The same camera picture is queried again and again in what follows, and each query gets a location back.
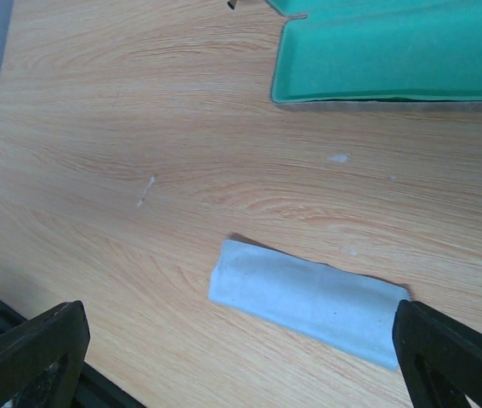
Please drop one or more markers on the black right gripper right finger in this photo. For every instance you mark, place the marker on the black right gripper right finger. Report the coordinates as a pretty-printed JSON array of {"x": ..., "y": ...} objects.
[{"x": 440, "y": 358}]

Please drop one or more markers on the grey sunglasses case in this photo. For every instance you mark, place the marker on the grey sunglasses case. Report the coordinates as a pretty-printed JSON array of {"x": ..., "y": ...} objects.
[{"x": 379, "y": 56}]

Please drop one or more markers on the light blue cleaning cloth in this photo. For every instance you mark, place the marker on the light blue cleaning cloth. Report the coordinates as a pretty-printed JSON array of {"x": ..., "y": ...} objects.
[{"x": 349, "y": 312}]

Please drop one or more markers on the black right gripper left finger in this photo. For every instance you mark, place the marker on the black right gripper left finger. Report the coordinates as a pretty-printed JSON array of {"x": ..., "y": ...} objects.
[{"x": 58, "y": 337}]

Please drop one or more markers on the dark aviator sunglasses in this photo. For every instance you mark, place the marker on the dark aviator sunglasses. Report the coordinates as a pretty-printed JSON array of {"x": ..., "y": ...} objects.
[{"x": 232, "y": 4}]

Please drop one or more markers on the black enclosure frame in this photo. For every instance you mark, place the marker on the black enclosure frame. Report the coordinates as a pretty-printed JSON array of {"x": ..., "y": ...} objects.
[{"x": 93, "y": 389}]

